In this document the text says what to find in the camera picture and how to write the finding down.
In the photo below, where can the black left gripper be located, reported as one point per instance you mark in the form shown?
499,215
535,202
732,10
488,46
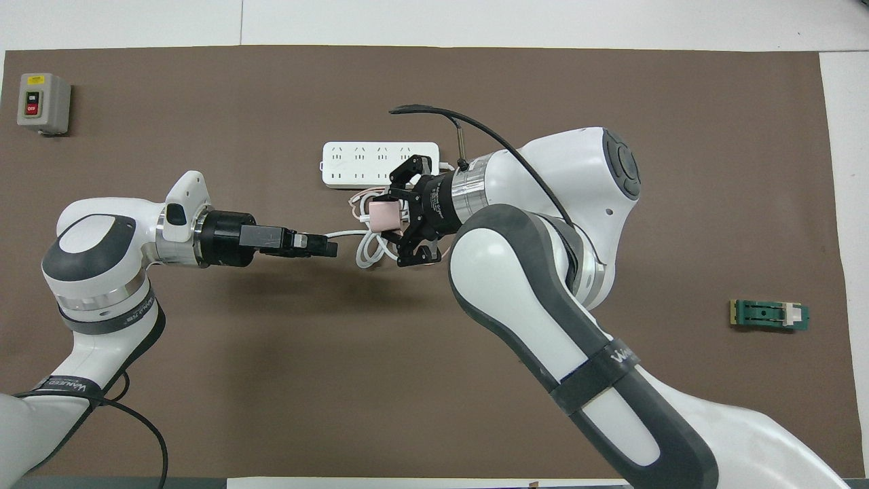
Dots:
227,239

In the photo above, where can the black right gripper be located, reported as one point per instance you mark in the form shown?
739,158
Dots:
434,204

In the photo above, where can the pink charger block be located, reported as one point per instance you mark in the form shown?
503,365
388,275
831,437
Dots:
385,217

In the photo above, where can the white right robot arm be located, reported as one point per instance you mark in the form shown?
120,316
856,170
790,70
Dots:
543,272

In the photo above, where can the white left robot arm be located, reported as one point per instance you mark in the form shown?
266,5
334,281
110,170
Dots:
88,244

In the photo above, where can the white power strip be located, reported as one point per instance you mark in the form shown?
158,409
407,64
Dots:
353,163

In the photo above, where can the brown table mat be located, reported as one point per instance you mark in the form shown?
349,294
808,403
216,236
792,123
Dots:
339,407

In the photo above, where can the grey on-off switch box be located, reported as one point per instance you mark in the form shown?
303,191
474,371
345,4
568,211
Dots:
41,102

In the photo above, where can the green knife switch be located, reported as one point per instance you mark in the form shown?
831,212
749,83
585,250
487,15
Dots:
767,314

